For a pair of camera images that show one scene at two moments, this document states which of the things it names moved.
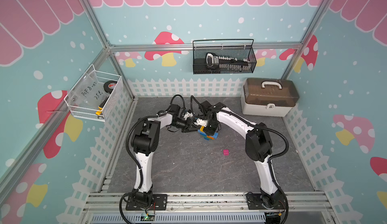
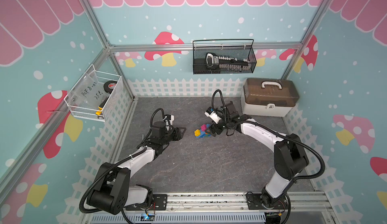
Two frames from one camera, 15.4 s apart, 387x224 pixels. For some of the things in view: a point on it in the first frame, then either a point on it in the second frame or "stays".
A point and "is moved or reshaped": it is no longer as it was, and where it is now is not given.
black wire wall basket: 223,56 stays
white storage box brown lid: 269,97 stays
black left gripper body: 184,124 → 170,136
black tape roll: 109,86 stays
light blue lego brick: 202,133 is moved or reshaped
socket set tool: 227,63 stays
